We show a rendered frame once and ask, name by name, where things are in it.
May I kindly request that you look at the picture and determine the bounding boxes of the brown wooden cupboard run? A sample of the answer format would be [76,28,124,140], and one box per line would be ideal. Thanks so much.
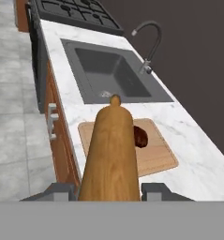
[43,59,82,189]

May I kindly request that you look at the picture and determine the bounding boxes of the dark grey sink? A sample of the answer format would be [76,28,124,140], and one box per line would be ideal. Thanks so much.
[60,37,175,105]

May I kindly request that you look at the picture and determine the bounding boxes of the dark grey curved tap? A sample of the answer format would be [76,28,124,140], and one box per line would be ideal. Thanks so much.
[130,20,163,75]

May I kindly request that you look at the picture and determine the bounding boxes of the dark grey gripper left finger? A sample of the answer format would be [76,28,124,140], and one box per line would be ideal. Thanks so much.
[20,183,78,203]

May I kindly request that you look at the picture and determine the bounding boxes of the black oven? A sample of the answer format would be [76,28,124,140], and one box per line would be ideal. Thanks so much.
[24,2,50,114]

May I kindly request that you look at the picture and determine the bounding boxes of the wooden rolling pin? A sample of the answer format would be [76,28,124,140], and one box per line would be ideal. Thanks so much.
[77,94,142,203]

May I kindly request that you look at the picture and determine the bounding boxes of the wooden cutting board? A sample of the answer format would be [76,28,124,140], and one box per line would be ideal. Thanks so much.
[77,117,180,178]

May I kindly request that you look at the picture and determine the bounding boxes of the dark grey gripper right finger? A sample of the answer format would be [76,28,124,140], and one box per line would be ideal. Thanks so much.
[141,182,195,203]

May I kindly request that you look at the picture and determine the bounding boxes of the silver cupboard handle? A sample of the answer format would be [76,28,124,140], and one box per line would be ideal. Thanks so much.
[47,102,58,117]
[47,113,60,141]

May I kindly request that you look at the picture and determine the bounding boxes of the black gas hob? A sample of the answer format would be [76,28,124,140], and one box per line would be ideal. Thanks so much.
[33,0,125,37]

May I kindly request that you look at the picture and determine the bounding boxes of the dark red meat piece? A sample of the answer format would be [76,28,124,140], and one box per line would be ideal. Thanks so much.
[133,125,149,149]

